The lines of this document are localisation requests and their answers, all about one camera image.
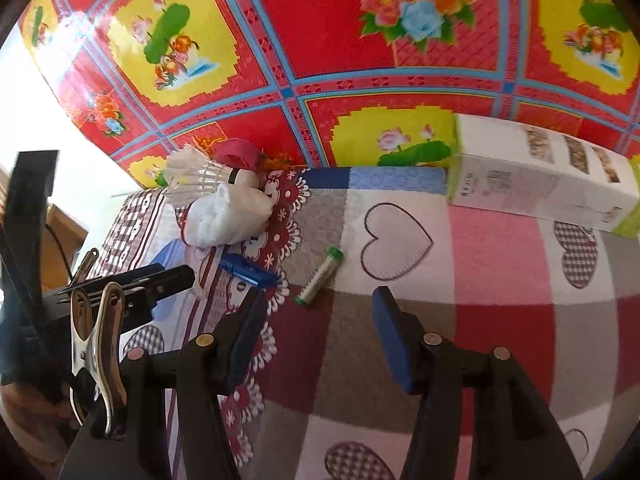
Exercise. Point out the metal spring clip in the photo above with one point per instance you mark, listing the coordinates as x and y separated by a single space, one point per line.
100 350
86 265

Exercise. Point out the person's left hand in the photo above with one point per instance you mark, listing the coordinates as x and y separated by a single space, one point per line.
35 420

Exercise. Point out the white tube with green ends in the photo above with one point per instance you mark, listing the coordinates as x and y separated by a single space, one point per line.
317 277

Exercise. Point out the white shuttlecock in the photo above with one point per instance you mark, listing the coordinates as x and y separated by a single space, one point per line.
200 172

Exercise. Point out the red white patterned cloth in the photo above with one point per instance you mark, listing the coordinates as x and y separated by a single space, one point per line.
285 230

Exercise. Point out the red floral wall covering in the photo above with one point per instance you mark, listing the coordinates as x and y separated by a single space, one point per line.
325 35

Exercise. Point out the white cardboard box green ends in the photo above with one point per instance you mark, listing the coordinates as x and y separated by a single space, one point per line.
525 180

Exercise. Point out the white plastic bag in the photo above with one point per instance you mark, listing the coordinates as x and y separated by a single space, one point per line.
225 215

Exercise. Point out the checked heart blanket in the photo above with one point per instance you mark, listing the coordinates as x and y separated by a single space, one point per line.
500 335

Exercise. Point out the wooden cabinet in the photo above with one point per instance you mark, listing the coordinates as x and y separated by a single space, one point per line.
65 230

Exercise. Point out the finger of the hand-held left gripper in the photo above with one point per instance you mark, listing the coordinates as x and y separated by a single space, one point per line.
172 282

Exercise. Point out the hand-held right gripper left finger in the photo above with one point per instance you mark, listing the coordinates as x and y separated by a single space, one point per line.
245 340

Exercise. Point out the pink round object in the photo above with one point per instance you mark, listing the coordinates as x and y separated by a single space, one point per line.
240 152

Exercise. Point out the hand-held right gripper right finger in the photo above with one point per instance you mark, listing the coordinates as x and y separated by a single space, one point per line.
395 345

